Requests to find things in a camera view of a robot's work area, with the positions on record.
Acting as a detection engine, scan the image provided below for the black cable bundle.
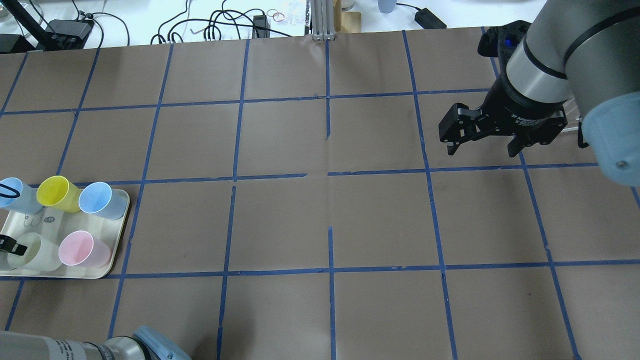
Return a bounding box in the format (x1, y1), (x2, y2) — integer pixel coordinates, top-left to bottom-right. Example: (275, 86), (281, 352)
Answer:
(150, 0), (306, 45)

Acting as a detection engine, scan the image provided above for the black power adapter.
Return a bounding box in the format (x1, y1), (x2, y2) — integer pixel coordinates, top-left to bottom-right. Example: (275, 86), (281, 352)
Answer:
(414, 7), (448, 30)

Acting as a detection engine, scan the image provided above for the white plastic cup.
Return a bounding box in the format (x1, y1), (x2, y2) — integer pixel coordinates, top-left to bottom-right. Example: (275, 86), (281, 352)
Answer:
(7, 232), (62, 272)

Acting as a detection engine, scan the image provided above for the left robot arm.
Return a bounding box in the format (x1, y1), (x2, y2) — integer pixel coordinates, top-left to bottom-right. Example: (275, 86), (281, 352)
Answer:
(1, 316), (191, 360)

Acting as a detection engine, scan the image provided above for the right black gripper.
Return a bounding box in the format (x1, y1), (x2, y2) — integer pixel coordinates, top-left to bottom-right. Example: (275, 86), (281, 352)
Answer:
(438, 75), (568, 158)

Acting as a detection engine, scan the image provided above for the blue cup tray end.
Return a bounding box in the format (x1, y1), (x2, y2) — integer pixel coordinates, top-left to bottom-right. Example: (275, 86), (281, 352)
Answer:
(0, 177), (43, 215)

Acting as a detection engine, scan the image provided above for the aluminium frame post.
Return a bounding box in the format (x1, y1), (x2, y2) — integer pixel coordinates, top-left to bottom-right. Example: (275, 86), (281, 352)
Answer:
(308, 0), (336, 41)

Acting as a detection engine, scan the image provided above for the cream plastic tray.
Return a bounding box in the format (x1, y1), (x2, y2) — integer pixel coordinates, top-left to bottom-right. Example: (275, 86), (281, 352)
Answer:
(0, 207), (127, 280)

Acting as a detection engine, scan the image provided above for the blue cup near pink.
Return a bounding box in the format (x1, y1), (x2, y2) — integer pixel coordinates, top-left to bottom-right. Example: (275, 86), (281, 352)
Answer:
(78, 182), (129, 221)

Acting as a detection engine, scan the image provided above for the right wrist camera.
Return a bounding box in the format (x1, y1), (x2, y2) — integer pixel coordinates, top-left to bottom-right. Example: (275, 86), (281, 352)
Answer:
(477, 20), (531, 62)

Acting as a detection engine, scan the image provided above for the pink plastic cup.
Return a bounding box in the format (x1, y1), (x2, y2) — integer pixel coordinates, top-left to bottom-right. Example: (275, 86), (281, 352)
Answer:
(58, 230), (112, 269)

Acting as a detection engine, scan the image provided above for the yellow plastic cup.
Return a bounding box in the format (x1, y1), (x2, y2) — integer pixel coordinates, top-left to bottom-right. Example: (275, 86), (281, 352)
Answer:
(36, 175), (82, 214)

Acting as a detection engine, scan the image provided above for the wooden stand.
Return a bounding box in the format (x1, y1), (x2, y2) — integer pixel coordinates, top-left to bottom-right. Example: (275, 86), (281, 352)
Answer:
(333, 0), (362, 34)

